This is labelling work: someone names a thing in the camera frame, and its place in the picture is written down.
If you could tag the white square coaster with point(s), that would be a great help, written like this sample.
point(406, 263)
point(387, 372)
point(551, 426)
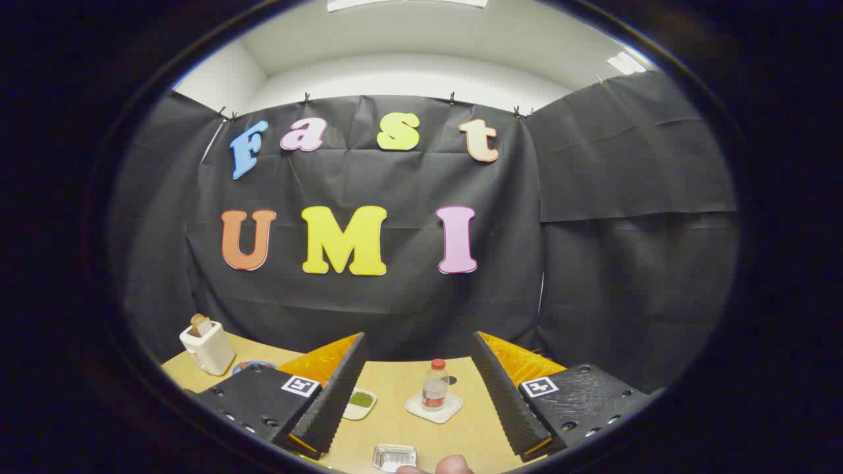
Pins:
point(454, 409)

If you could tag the white toaster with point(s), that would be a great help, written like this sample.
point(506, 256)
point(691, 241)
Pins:
point(211, 352)

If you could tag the blue plate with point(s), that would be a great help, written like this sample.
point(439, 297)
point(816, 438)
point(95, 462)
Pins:
point(253, 364)

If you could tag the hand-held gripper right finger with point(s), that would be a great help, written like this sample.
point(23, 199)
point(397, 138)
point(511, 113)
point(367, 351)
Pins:
point(507, 401)

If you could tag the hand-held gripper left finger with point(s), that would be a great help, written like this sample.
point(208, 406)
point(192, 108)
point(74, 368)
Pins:
point(332, 401)

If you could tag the clear bottle with red cap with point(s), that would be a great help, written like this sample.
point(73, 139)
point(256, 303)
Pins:
point(435, 392)

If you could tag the white divided bean tray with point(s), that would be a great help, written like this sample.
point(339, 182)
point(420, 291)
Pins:
point(361, 409)

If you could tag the ceiling light panel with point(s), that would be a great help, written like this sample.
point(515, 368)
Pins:
point(408, 3)
point(625, 63)

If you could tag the brown bread slice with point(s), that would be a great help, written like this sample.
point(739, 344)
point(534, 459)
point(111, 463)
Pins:
point(199, 322)

